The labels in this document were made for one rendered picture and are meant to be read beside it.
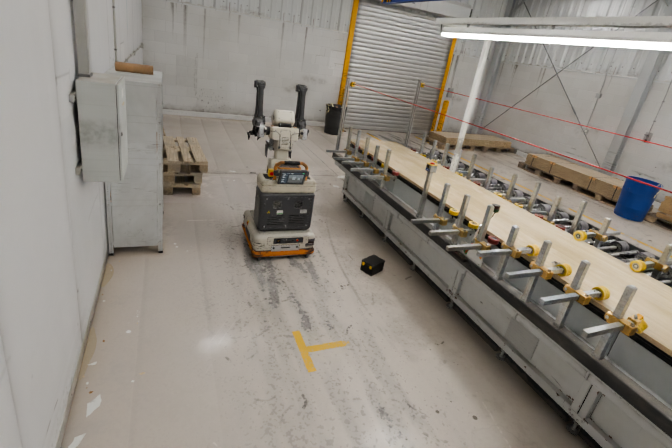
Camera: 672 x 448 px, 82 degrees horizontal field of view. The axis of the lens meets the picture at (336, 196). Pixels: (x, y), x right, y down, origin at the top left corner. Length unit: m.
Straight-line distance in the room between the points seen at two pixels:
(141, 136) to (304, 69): 7.22
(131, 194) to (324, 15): 7.73
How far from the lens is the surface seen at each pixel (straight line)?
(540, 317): 2.79
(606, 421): 3.09
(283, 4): 10.19
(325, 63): 10.54
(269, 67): 10.13
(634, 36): 2.90
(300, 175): 3.59
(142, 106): 3.55
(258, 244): 3.77
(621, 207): 8.69
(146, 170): 3.69
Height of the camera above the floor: 2.03
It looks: 21 degrees down
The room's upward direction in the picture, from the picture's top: 9 degrees clockwise
